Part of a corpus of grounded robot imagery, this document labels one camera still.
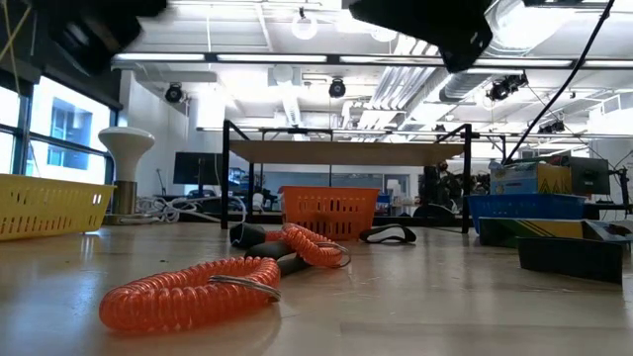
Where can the wooden desk shelf riser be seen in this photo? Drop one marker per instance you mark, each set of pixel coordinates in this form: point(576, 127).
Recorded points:
point(341, 152)

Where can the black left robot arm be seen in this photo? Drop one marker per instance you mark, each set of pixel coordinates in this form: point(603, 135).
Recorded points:
point(99, 34)

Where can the black ceiling spotlight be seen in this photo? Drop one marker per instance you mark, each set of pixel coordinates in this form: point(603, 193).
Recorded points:
point(504, 88)
point(174, 92)
point(337, 88)

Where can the silver ventilation duct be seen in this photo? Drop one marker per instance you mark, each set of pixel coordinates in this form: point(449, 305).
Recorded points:
point(462, 85)

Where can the round white pendant light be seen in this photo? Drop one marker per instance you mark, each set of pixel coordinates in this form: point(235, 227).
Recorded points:
point(304, 25)

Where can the yellow plastic basket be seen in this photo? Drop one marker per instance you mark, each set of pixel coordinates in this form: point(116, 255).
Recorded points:
point(49, 207)

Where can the white mushroom table lamp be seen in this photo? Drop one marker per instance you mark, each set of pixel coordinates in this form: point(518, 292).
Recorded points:
point(126, 148)

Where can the black computer monitor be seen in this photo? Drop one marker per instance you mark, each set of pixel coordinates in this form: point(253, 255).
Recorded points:
point(198, 168)

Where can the orange plastic basket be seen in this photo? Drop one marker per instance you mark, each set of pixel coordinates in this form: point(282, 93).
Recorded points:
point(329, 212)

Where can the black box device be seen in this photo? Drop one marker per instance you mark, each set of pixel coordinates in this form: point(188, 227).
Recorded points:
point(588, 175)

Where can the orange spiral wrist coil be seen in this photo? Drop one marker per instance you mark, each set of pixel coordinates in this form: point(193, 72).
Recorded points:
point(309, 244)
point(163, 296)

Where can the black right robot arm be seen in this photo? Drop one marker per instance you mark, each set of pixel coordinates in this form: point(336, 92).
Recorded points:
point(425, 25)

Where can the large window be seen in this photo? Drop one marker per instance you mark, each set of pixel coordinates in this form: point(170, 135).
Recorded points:
point(64, 133)

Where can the long ceiling light strip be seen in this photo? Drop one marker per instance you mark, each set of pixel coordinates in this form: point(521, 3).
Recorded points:
point(272, 58)

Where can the blue plastic basket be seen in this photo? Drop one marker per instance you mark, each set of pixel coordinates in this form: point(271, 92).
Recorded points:
point(524, 207)

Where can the colourful cardboard box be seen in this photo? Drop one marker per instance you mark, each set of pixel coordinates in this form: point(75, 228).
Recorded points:
point(512, 178)

